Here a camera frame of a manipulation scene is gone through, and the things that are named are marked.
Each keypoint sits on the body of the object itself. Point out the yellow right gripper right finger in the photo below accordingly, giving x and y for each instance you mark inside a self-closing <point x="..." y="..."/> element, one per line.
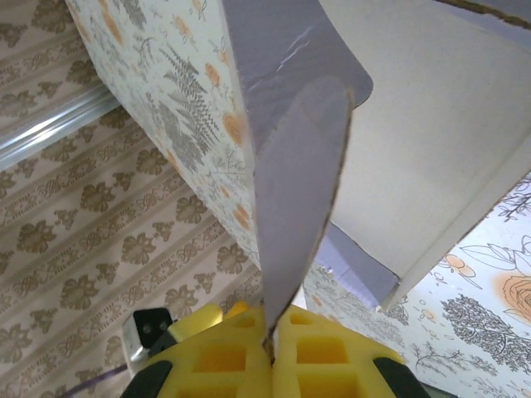
<point x="332" y="360"/>

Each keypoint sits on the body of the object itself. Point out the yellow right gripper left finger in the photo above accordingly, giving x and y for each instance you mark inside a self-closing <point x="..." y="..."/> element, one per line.
<point x="207" y="365"/>

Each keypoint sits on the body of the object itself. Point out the lavender paper box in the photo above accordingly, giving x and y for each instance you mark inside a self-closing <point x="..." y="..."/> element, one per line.
<point x="298" y="186"/>

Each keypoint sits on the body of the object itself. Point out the floral tablecloth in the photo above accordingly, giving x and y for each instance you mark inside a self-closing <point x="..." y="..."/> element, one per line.
<point x="186" y="103"/>

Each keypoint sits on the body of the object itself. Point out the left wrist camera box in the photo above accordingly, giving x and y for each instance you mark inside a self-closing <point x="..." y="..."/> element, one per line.
<point x="149" y="331"/>

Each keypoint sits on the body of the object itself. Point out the aluminium side rail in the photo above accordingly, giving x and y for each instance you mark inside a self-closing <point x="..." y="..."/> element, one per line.
<point x="41" y="128"/>

